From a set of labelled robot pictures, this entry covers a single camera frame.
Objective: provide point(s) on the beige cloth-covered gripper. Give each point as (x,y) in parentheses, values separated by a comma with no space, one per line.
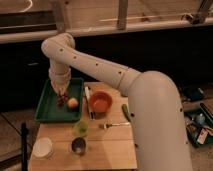
(60,82)

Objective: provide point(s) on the dark purple grape bunch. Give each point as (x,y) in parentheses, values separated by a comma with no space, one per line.
(62,99)

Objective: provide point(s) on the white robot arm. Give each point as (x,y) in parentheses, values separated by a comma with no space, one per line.
(155,106)

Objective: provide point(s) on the red bowl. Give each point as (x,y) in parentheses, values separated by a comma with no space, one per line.
(100,102)

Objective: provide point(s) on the peach coloured apple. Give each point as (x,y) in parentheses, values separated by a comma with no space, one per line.
(72,103)

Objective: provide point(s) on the black and white marker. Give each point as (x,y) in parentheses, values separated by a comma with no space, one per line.
(87,94)

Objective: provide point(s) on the green plastic tray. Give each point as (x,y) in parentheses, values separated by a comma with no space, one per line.
(49,112)

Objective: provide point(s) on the green plastic cup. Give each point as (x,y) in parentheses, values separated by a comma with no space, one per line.
(80,129)

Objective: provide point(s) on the silver fork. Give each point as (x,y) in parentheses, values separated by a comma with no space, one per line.
(108,125)

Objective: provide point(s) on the metal cup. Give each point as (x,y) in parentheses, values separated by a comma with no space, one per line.
(78,145)

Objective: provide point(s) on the white round lid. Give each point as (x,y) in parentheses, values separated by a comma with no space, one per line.
(43,148)

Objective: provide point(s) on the green toolbox on floor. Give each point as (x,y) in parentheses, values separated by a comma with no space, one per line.
(199,125)

